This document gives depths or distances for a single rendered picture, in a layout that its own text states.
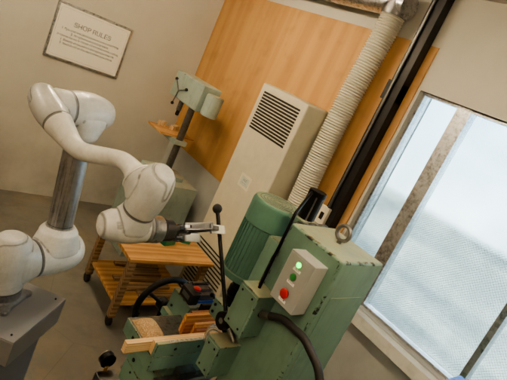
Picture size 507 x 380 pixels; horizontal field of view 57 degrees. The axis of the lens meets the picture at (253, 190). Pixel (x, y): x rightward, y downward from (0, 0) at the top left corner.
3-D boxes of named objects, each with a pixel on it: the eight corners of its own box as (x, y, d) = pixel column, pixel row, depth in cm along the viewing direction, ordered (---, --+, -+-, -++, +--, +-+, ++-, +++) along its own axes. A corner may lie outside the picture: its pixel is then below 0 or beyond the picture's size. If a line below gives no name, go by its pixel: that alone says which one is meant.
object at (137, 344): (244, 335, 190) (247, 327, 189) (247, 338, 188) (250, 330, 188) (121, 349, 152) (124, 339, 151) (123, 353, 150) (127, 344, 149)
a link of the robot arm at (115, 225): (142, 252, 145) (162, 225, 140) (95, 249, 135) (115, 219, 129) (133, 225, 152) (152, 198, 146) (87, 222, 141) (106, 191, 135)
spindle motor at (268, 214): (246, 263, 182) (280, 194, 174) (273, 290, 170) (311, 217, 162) (211, 262, 170) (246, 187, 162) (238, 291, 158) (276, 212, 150)
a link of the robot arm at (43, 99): (50, 105, 151) (86, 109, 162) (26, 70, 157) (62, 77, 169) (35, 136, 157) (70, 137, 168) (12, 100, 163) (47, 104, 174)
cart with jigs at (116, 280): (155, 279, 381) (185, 211, 365) (186, 325, 340) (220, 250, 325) (77, 277, 337) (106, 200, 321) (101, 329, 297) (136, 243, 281)
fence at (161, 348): (272, 338, 197) (278, 329, 195) (275, 341, 196) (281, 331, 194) (150, 354, 155) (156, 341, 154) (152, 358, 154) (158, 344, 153)
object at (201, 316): (219, 326, 189) (225, 311, 187) (221, 328, 187) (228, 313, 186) (177, 329, 175) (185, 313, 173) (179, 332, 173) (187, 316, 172)
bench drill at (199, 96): (146, 231, 457) (207, 80, 418) (173, 266, 414) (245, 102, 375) (100, 226, 425) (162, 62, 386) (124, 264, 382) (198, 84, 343)
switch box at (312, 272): (282, 293, 141) (305, 249, 137) (304, 314, 134) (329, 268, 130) (268, 294, 136) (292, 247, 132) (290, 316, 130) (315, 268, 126)
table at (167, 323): (230, 307, 218) (235, 297, 217) (269, 353, 197) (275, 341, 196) (112, 314, 176) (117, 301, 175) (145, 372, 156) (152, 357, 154)
